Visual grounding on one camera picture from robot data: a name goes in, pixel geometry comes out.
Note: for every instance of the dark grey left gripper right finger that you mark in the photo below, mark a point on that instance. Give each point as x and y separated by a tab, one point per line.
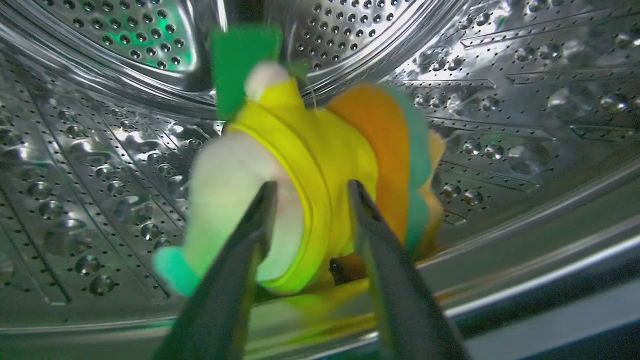
400	295

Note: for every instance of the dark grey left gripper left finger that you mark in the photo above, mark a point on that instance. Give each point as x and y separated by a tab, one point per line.
225	295

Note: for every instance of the white plush doll yellow shirt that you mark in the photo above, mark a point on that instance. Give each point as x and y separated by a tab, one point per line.
305	165

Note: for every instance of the grey washing machine door seal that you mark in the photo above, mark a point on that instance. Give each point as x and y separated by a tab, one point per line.
550	310

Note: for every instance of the stainless steel washing machine drum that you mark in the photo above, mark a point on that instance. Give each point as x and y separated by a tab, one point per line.
500	100

